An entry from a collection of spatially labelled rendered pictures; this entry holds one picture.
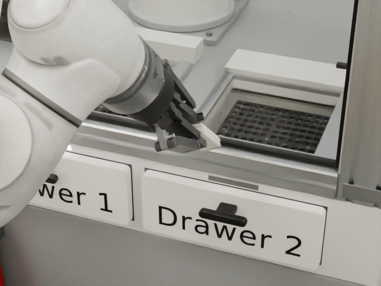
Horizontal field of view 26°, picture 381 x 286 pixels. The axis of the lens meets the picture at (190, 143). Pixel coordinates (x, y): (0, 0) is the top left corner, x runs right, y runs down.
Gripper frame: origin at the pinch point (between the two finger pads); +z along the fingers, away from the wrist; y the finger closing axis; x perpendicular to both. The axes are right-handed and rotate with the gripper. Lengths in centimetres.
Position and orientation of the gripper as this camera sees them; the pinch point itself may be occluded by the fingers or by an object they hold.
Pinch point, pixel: (201, 137)
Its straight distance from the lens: 117.3
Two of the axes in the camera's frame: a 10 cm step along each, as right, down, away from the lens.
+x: -9.1, 2.3, 3.5
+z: 4.1, 3.2, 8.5
